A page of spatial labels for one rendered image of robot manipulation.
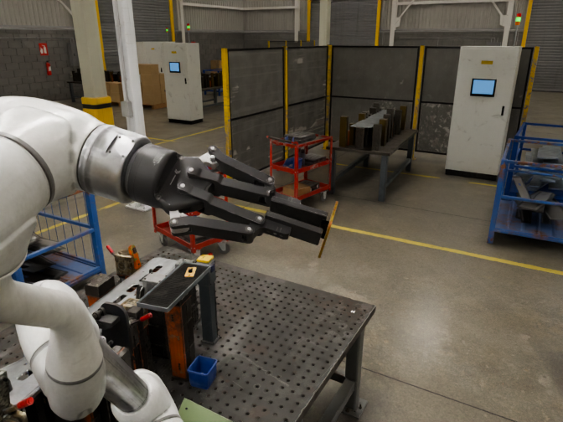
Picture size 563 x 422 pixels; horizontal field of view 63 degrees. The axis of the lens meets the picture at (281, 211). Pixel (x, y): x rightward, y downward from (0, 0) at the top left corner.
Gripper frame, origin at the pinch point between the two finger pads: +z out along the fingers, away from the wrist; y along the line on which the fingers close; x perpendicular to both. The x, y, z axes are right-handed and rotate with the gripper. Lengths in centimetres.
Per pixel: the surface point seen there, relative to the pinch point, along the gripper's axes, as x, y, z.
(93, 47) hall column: 511, 524, -475
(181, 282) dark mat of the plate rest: 135, 35, -46
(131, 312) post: 133, 17, -59
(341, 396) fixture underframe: 223, 33, 42
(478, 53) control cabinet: 381, 601, 146
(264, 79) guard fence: 438, 486, -147
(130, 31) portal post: 311, 367, -279
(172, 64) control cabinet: 761, 789, -480
